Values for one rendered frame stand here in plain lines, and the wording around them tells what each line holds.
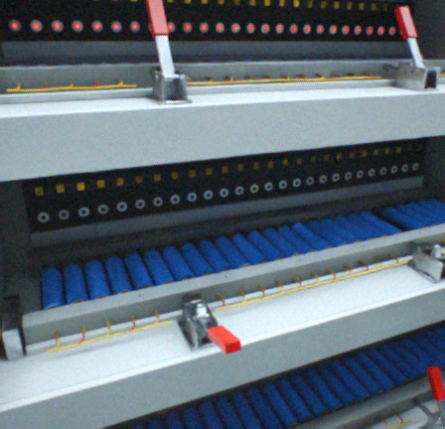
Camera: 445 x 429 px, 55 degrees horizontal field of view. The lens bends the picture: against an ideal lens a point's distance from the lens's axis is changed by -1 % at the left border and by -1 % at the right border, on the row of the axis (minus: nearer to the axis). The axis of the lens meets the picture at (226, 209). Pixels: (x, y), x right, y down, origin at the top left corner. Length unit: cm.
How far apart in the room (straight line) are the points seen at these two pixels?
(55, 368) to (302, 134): 28
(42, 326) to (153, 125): 18
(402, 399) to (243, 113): 39
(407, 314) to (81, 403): 31
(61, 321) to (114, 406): 8
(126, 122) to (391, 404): 44
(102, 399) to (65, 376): 3
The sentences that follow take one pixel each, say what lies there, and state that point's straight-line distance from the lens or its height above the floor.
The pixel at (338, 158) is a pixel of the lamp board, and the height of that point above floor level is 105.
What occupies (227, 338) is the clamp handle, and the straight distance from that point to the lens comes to 31.
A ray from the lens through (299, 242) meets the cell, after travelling 49.
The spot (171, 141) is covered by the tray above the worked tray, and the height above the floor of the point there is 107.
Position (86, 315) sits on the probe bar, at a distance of 38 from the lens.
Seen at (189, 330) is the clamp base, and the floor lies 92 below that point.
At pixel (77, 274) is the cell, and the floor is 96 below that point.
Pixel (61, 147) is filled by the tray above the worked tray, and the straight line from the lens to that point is 33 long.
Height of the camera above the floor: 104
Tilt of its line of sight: 4 degrees down
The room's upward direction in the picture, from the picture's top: 7 degrees counter-clockwise
